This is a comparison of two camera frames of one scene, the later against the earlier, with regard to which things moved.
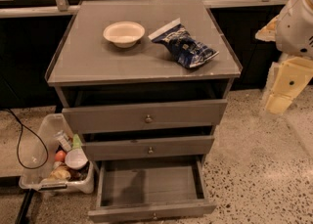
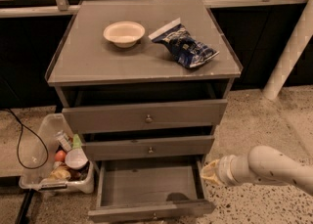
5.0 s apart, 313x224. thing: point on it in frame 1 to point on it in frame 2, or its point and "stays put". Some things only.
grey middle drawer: [98, 152] stays put
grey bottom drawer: [156, 188] stays put
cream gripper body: [295, 28] to [224, 169]
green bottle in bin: [76, 143] stays put
